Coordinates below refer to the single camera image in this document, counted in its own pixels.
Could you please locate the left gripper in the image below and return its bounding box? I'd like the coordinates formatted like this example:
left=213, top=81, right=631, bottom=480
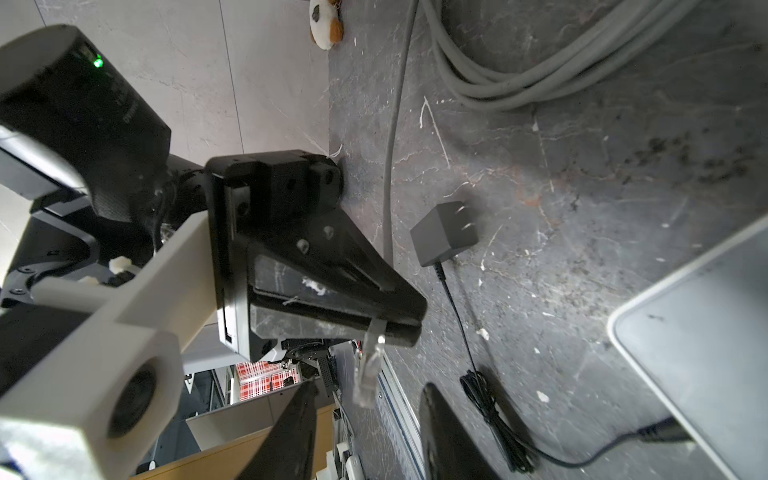
left=204, top=150, right=427, bottom=361

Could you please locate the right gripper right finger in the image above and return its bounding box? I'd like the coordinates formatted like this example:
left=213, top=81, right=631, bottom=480
left=419, top=383, right=499, bottom=480

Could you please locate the grey ethernet cable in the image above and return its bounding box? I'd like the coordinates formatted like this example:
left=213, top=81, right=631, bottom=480
left=351, top=0, right=703, bottom=410

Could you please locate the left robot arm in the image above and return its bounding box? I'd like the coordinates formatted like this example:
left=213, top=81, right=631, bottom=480
left=1, top=25, right=427, bottom=479

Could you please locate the black power adapter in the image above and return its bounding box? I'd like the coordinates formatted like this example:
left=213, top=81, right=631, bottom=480
left=410, top=201, right=692, bottom=474

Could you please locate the brown white plush toy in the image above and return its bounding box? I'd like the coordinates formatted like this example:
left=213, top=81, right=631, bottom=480
left=309, top=0, right=344, bottom=51

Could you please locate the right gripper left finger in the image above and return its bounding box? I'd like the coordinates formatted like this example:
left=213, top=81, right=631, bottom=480
left=236, top=382, right=318, bottom=480

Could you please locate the white switch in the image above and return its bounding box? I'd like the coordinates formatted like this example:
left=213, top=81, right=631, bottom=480
left=607, top=218, right=767, bottom=479

